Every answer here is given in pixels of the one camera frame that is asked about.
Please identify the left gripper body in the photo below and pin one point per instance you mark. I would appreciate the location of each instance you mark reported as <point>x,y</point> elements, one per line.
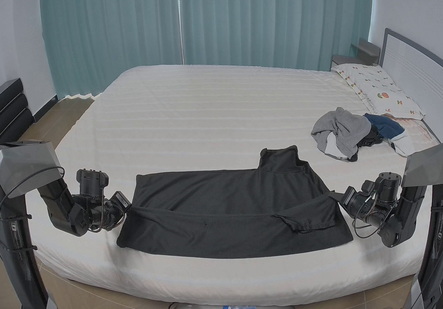
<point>119,202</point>

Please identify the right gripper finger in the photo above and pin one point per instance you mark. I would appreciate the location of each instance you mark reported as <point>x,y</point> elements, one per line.
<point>336,196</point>

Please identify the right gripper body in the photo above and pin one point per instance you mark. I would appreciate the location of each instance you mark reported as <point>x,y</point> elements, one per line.
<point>353,203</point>

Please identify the black T-shirt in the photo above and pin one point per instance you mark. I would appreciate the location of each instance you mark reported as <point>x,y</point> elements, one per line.
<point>225,224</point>

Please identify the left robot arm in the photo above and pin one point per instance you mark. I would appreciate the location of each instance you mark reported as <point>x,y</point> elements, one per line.
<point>58,203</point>

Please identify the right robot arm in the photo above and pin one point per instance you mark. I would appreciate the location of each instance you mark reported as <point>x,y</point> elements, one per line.
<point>422,169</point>

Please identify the pile of clothes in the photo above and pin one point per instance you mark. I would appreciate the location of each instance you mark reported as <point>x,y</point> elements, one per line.
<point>346,124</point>

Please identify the bed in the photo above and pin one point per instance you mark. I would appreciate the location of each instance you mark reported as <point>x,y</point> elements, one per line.
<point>207,110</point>

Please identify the white printed pillow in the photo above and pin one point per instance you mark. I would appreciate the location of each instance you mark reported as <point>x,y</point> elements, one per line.
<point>377,87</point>

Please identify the black chest of drawers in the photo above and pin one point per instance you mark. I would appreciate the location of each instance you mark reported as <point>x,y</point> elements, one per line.
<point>14,113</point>

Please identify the grey bedside table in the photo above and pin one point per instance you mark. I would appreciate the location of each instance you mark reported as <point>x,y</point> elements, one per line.
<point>365,46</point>

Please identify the blue-green curtain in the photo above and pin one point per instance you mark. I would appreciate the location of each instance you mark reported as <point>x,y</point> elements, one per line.
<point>110,23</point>
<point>277,10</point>

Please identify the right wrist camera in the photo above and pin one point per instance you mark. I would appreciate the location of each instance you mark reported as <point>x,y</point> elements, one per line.
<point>367,186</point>

